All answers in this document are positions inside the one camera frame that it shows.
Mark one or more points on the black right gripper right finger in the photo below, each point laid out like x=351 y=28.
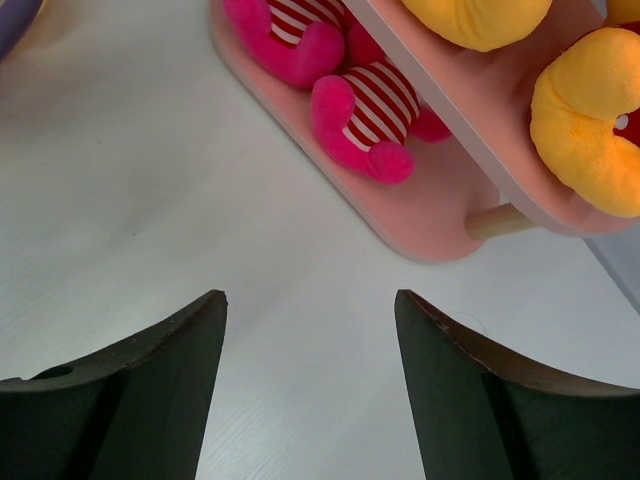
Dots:
x=483 y=411

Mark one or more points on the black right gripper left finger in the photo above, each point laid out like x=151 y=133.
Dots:
x=136 y=409

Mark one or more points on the yellow plush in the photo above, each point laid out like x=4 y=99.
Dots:
x=480 y=25
x=585 y=118

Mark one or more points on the pink three-tier wooden shelf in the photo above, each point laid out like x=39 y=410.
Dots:
x=486 y=180

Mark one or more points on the right pink striped plush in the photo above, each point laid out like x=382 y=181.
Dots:
x=363 y=118

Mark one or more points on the pink striped plush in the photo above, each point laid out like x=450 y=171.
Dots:
x=301 y=41
x=363 y=118

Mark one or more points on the left pink striped plush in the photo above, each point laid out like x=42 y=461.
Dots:
x=301 y=41

